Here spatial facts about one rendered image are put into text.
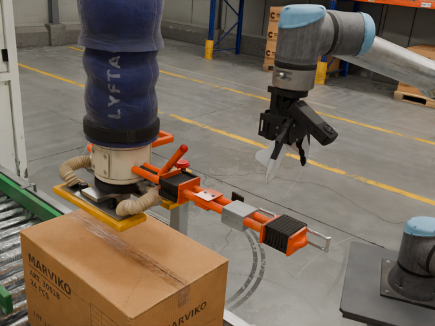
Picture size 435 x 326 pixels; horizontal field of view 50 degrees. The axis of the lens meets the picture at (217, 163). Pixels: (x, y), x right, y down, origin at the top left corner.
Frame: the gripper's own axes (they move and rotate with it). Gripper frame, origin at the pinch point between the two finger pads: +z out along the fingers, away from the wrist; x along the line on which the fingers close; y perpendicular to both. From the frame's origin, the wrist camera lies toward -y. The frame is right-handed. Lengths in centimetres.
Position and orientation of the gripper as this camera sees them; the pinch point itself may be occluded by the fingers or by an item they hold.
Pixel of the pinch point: (288, 175)
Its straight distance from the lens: 108.4
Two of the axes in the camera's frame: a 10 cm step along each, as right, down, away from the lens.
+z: -0.7, 9.2, 3.8
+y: -7.5, -3.0, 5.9
